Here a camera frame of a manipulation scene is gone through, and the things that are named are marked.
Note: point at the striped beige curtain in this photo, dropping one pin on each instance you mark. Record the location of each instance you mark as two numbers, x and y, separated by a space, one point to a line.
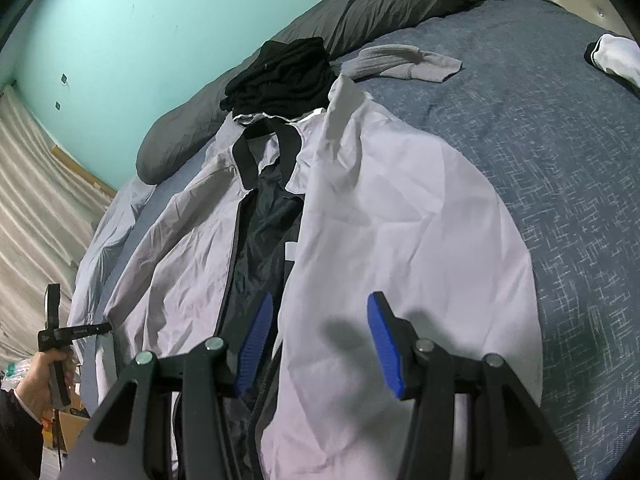
40 220

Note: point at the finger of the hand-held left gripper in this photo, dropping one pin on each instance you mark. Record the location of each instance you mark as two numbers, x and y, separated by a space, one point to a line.
92 330

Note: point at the wooden wall trim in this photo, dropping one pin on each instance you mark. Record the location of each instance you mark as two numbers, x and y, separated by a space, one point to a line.
85 170

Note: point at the person's left hand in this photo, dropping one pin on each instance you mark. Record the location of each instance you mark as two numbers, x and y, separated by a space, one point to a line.
35 385

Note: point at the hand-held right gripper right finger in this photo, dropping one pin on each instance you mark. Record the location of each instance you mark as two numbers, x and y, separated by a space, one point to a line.
385 345

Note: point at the bed with blue-grey sheet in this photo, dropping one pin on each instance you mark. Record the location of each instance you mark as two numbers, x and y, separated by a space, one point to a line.
550 160

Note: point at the light grey blanket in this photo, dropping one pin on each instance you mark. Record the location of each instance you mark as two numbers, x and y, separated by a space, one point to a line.
100 240

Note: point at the white folded garment black trim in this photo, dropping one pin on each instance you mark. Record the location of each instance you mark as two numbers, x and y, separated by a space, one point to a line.
617 60

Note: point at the dark grey long pillow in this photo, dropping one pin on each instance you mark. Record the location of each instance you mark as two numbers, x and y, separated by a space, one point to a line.
380 0

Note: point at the grey knit sweater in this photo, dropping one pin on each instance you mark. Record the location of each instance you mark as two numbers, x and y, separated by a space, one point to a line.
400 62

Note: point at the cardboard box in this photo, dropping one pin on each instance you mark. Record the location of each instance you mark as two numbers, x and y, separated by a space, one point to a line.
72 427

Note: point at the person's left forearm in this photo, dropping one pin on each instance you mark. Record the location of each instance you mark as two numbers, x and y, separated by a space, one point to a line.
17 440

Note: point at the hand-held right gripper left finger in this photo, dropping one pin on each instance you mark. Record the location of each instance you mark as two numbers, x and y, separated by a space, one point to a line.
255 345

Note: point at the light grey jacket black trim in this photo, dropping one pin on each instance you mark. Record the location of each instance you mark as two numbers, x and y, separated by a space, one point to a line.
400 220

